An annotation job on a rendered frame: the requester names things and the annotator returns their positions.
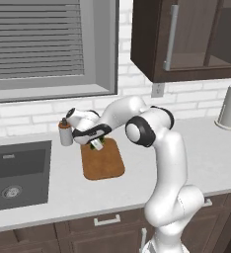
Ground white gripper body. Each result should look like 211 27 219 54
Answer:
90 137 105 152

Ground brown wooden cutting board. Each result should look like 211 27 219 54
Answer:
80 136 126 182

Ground white bottle with brown cap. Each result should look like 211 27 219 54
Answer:
57 118 75 147

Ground dark brown drawer front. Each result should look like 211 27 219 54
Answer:
53 207 149 234
201 191 231 211
0 222 58 246

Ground dark grey sink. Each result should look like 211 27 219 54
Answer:
0 139 53 212

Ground dark brown base cupboard door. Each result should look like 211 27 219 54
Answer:
68 226 155 253

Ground grey window with blinds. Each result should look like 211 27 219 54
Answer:
0 0 120 104

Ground white drawer handle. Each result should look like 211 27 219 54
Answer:
201 197 213 209
93 213 122 227

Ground grey wall socket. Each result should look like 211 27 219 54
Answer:
150 82 166 99

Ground white base cupboard handle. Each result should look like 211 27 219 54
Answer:
139 227 148 253

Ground dark brown wall cupboard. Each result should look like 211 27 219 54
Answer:
130 0 231 84

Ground grey wall cupboard handle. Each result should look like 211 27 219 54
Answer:
162 4 181 72

